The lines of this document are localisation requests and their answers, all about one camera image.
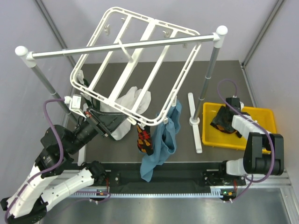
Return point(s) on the argyle sock red yellow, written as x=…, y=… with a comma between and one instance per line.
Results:
x=144, y=142

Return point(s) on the white metal drying rack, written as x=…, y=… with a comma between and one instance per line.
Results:
x=161, y=85

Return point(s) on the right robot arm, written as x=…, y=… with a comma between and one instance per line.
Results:
x=264, y=151

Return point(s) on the white sock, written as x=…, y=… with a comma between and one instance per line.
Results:
x=128, y=100

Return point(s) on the white square clip hanger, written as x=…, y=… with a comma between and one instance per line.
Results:
x=157, y=33

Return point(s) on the teal blue sock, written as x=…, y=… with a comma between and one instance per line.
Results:
x=164, y=143

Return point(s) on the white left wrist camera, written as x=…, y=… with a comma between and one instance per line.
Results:
x=74, y=102

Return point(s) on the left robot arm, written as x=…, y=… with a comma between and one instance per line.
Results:
x=34, y=198

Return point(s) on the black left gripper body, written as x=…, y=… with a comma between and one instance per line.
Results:
x=88, y=113

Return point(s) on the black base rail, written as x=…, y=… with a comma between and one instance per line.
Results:
x=169, y=178

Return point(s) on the yellow plastic bin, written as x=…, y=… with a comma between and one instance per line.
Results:
x=213, y=137

